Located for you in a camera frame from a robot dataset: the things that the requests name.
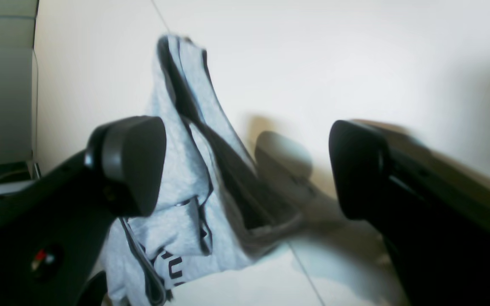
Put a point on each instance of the grey T-shirt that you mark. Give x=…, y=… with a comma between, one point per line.
x=214, y=211

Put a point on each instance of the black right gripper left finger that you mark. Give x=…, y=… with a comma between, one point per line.
x=52, y=232

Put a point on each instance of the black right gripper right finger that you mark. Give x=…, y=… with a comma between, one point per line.
x=435, y=221

